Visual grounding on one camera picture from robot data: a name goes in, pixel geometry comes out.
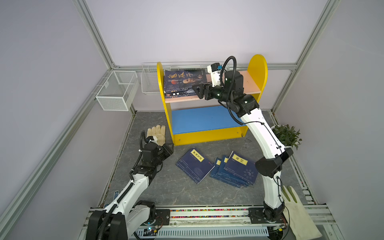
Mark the beige work glove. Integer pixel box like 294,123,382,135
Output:
147,125,166,146

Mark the white mesh basket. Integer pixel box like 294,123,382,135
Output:
96,71,140,112

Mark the yellow wooden bookshelf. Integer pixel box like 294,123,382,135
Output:
157,55,268,146

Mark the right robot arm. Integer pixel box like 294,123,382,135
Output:
192,56,293,223

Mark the top blue yellow-label book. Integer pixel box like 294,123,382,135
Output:
224,151,259,185

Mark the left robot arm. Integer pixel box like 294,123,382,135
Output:
86,125,173,240

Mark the purple book with old man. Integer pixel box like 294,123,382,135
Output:
165,94,199,100

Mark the separate blue yellow-label book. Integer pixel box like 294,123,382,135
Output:
176,148,214,184

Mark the lower blue book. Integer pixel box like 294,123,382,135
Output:
210,158,245,189

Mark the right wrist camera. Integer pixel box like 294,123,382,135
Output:
207,63,222,87

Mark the white cloth glove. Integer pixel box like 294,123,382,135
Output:
281,186,322,240

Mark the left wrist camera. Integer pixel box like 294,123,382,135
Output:
146,136,158,144

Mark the dark wolf cover book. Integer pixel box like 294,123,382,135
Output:
165,89,197,99

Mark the potted green plant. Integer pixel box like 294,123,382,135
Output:
272,125,302,150

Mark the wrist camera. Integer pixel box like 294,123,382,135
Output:
207,63,222,87
146,136,158,144

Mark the middle blue book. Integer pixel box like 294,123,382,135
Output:
218,155,249,187

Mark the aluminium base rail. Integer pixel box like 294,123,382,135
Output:
77,204,346,240

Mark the white wire rack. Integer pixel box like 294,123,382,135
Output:
141,66,211,95

